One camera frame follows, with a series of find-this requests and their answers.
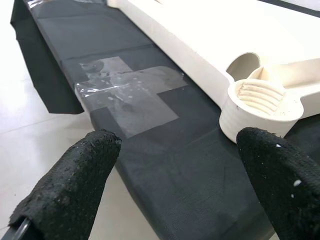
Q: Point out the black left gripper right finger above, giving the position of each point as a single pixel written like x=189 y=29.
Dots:
x=287 y=195

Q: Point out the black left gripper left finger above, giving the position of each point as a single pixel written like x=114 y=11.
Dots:
x=70 y=190

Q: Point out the white plastic children table top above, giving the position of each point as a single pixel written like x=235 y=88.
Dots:
x=200 y=37

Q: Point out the clear tape cross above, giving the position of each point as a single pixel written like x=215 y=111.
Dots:
x=130 y=100

